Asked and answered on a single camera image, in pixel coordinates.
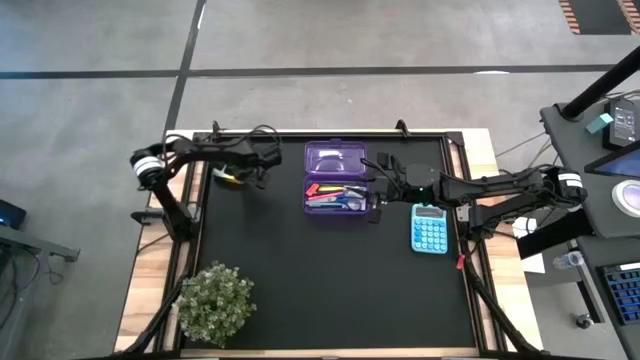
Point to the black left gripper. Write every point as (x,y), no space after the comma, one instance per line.
(260,157)

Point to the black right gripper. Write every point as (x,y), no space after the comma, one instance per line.
(391,189)

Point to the yellow green crayon box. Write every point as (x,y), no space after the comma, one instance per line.
(224,178)

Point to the orange eraser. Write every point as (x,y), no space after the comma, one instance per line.
(312,189)

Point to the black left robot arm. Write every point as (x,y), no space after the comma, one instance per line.
(200,148)

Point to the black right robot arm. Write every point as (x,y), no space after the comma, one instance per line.
(490,187)

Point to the purple transparent pencil case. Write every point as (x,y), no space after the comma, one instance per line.
(335,160)

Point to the light blue calculator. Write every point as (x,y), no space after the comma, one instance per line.
(430,235)

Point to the red clip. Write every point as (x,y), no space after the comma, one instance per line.
(460,262)

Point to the black table mat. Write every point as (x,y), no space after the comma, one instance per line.
(325,300)

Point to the green potted plant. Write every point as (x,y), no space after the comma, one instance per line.
(215,305)

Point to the white paper sheet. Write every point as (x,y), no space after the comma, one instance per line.
(534,264)

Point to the clear plastic bottle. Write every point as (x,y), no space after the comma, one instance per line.
(567,260)

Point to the dark grey side table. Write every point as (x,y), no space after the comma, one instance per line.
(575,140)

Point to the grey desk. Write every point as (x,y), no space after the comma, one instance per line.
(35,245)

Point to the teal block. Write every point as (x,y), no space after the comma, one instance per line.
(599,123)

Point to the dark laptop screen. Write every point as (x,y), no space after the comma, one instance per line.
(617,164)

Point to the white round device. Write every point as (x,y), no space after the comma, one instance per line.
(629,199)

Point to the black pole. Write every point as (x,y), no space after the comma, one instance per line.
(600,85)

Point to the black power adapter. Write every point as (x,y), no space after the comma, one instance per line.
(624,122)

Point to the blue-keyed keyboard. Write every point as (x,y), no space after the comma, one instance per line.
(625,295)

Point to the striped floor mat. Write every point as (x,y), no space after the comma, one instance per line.
(600,15)

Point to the black frame clamp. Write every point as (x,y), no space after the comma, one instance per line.
(402,128)
(216,127)

